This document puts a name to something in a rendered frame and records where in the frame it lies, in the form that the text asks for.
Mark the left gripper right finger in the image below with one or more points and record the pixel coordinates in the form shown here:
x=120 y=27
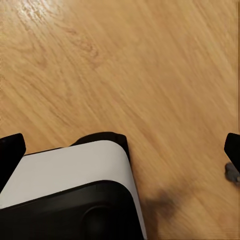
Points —
x=232 y=149

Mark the swivel chair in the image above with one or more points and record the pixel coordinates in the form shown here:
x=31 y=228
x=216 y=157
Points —
x=233 y=174

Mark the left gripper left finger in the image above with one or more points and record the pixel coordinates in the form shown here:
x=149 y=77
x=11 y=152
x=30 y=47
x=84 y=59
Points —
x=12 y=149

